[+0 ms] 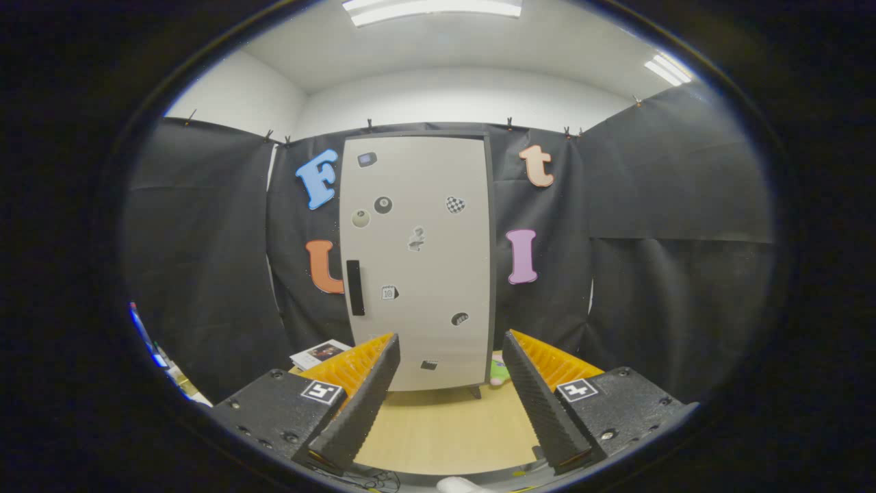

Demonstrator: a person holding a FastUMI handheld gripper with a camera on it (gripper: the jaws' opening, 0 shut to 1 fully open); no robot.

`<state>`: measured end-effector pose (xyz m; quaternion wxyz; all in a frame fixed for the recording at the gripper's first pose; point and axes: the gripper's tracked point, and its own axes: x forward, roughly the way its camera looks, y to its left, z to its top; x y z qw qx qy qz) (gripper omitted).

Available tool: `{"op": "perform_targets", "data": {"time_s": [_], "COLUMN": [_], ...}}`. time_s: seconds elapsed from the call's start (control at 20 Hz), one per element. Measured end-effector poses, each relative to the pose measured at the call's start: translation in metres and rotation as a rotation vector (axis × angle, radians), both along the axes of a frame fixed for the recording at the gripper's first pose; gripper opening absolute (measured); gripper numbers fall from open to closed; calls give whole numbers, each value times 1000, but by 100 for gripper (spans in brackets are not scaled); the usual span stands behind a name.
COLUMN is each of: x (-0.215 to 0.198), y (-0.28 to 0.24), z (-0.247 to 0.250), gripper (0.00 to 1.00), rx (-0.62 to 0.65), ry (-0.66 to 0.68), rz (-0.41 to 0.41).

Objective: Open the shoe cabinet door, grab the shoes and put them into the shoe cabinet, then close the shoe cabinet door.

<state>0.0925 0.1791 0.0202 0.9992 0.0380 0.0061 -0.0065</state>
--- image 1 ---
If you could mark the long ceiling light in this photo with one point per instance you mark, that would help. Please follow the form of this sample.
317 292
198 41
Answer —
438 8

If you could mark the grey shoe cabinet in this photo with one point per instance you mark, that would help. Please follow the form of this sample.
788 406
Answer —
494 239

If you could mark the small ceiling light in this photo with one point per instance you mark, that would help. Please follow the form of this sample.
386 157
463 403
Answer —
669 68

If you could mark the black backdrop cloth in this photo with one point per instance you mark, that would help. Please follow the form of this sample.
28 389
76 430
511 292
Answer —
671 205

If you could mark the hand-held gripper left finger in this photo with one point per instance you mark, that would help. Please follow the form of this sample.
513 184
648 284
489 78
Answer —
363 411

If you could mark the row of small cloth clips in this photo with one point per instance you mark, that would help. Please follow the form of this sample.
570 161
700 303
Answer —
369 124

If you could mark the pink and green plush toy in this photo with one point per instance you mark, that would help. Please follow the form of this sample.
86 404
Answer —
498 373

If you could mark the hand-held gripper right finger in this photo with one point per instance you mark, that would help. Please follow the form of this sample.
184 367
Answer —
540 411

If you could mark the blue and white clutter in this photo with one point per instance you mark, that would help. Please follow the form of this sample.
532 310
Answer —
147 335

